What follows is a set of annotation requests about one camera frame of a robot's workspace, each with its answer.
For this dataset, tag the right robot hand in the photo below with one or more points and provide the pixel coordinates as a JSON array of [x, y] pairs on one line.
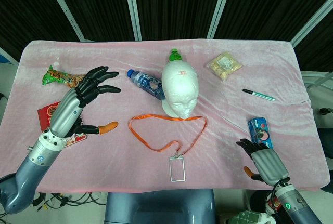
[[270, 164]]

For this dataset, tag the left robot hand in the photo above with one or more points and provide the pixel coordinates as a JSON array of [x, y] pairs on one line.
[[65, 109]]

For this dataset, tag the clear badge holder frame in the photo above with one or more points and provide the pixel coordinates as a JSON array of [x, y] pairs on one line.
[[178, 158]]

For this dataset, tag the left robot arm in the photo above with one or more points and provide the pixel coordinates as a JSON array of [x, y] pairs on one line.
[[39, 156]]

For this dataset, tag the white foam mannequin head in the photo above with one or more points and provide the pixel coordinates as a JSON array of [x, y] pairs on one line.
[[179, 83]]

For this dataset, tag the red spiral notebook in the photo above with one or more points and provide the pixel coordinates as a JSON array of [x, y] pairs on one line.
[[45, 115]]

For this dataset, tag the green orange snack bag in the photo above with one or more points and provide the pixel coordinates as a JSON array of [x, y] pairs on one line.
[[56, 76]]

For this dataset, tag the blue cookie box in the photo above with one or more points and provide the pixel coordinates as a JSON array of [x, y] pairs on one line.
[[260, 130]]

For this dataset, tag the red paper cup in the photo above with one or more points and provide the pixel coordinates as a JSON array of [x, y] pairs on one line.
[[274, 205]]

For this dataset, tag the green patterned bag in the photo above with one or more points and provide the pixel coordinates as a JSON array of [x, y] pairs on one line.
[[244, 217]]

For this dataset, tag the pink velvet table cloth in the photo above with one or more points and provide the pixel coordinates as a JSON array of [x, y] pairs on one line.
[[117, 156]]

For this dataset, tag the green marker black cap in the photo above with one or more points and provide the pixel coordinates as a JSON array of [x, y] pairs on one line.
[[257, 94]]

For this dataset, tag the blue water bottle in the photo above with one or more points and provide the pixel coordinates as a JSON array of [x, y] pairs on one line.
[[145, 81]]

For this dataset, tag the clear bag beige snacks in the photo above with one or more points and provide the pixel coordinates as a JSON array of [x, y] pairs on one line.
[[223, 65]]

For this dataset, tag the blue-grey robot torso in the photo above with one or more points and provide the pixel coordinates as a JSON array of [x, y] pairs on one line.
[[158, 208]]

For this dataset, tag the green cap bottle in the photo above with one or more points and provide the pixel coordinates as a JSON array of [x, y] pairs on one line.
[[175, 55]]

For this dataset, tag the black pleated curtain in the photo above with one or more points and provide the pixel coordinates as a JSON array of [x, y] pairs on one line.
[[177, 5]]

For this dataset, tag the white partition post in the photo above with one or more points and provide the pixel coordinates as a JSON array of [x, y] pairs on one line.
[[11, 58], [220, 6], [133, 7], [65, 7], [314, 21]]

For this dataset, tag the white side table frame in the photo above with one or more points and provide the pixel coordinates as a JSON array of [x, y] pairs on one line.
[[317, 78]]

